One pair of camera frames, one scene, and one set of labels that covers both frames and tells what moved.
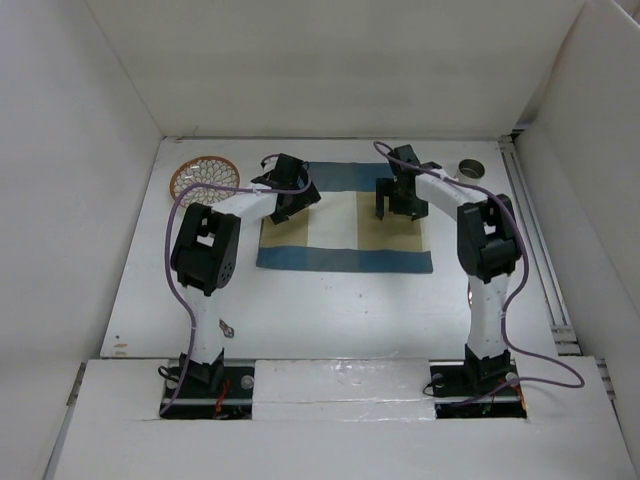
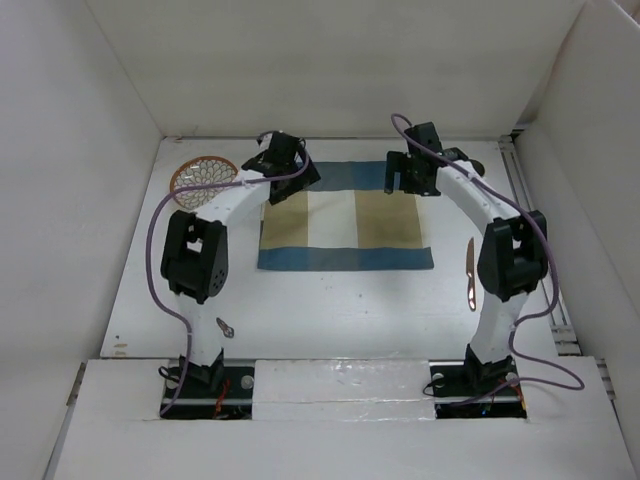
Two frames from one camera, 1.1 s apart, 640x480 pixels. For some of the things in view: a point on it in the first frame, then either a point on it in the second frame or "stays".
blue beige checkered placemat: [343, 229] stays
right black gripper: [387, 187] to [398, 161]
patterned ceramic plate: [208, 170] stays
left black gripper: [304, 200] to [301, 181]
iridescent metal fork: [227, 330] stays
